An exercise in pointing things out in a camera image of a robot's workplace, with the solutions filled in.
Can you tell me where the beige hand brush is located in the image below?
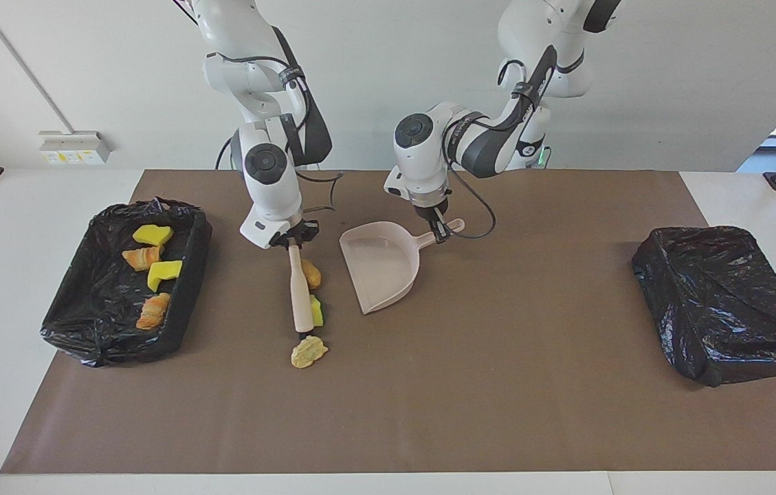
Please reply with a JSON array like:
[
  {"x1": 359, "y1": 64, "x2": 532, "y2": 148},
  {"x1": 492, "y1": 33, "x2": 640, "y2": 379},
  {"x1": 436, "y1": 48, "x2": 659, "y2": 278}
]
[{"x1": 287, "y1": 244, "x2": 320, "y2": 342}]

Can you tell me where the beige plastic dustpan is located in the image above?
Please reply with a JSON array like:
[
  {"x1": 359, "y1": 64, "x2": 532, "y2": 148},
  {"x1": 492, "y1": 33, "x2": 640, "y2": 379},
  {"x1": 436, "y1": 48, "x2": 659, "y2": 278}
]
[{"x1": 339, "y1": 219, "x2": 465, "y2": 316}]

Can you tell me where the pale bread piece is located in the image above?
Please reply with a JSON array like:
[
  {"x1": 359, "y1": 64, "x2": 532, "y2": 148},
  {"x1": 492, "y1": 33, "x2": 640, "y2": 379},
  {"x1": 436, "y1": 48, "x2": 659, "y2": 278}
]
[{"x1": 291, "y1": 335, "x2": 329, "y2": 369}]

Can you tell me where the yellow notched sponge piece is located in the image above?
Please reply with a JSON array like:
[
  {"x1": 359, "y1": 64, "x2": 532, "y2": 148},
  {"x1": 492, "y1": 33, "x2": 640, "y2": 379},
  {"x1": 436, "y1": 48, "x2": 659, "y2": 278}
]
[{"x1": 147, "y1": 260, "x2": 184, "y2": 293}]

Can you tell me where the yellow rectangular sponge piece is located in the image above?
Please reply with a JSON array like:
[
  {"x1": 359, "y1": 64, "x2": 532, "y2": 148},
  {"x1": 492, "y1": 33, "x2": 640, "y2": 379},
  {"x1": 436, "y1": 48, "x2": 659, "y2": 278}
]
[{"x1": 132, "y1": 224, "x2": 175, "y2": 247}]

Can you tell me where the orange striped croissant piece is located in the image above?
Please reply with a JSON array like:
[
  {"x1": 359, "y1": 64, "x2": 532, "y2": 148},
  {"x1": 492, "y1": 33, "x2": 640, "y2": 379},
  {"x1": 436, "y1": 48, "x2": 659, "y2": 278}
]
[
  {"x1": 122, "y1": 245, "x2": 163, "y2": 272},
  {"x1": 136, "y1": 293, "x2": 173, "y2": 331}
]

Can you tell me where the black bag lined bin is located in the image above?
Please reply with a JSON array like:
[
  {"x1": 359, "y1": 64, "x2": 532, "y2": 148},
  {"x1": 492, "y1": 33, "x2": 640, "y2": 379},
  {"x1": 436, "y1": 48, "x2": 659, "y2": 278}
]
[
  {"x1": 40, "y1": 197, "x2": 213, "y2": 368},
  {"x1": 632, "y1": 225, "x2": 776, "y2": 388}
]

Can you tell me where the brown table mat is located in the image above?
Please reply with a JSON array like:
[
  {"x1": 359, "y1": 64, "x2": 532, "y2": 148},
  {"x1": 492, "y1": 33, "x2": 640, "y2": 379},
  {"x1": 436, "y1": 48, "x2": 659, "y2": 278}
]
[{"x1": 0, "y1": 170, "x2": 776, "y2": 475}]

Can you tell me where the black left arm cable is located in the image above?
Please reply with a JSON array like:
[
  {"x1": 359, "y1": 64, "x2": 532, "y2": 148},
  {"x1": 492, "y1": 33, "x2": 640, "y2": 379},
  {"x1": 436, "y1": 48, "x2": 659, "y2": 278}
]
[{"x1": 443, "y1": 58, "x2": 560, "y2": 240}]

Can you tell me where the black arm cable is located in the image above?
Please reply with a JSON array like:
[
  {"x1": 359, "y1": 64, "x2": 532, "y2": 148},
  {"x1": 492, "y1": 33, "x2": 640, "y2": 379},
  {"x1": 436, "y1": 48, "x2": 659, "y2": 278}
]
[
  {"x1": 223, "y1": 55, "x2": 346, "y2": 214},
  {"x1": 443, "y1": 58, "x2": 560, "y2": 240}
]

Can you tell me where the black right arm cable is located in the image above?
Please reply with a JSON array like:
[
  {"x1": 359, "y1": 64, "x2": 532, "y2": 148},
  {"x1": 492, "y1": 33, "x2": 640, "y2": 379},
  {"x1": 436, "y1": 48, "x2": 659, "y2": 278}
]
[{"x1": 223, "y1": 55, "x2": 346, "y2": 214}]

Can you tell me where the black base power cable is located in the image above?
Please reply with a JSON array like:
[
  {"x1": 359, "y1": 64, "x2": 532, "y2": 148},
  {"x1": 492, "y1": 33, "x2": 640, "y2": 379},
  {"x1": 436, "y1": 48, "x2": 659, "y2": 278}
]
[{"x1": 214, "y1": 133, "x2": 236, "y2": 171}]

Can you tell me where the white wall socket box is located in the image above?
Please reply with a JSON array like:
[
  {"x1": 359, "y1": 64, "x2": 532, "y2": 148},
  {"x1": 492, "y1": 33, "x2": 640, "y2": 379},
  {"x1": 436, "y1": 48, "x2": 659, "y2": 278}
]
[{"x1": 39, "y1": 131, "x2": 112, "y2": 165}]

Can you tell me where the thin diagonal wall conduit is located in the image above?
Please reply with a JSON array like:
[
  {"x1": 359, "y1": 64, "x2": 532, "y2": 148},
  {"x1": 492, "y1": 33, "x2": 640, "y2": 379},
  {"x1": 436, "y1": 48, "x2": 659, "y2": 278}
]
[{"x1": 0, "y1": 0, "x2": 74, "y2": 133}]

